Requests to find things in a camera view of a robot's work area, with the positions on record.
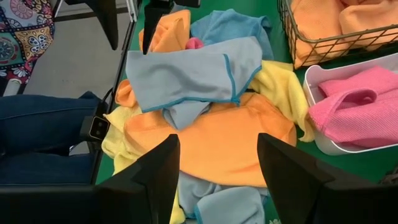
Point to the blue microfiber towel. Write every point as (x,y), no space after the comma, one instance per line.
(230,26)

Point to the small black table camera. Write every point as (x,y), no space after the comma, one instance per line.
(94,128)

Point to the person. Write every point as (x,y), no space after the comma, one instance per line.
(40,124)

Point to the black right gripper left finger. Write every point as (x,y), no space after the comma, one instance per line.
(140,196)

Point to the yellow microfiber towel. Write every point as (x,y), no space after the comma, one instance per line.
(116,149)
(280,87)

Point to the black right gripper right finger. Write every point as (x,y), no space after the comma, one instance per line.
(304,199)

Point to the green succulent plant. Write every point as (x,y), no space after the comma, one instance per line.
(275,221)

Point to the small pink microfiber towel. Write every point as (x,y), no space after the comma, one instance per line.
(194,43)

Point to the grey towel with teal edge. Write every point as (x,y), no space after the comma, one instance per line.
(186,74)
(230,205)

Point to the colourful patterned cloth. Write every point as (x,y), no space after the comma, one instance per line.
(28,37)

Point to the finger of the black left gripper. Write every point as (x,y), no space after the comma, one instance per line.
(153,18)
(105,18)

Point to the white cylindrical post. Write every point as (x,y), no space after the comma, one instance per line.
(12,87)

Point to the white plastic bin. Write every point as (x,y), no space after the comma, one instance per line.
(314,77)

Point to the large orange microfiber towel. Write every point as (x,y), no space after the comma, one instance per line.
(217,143)

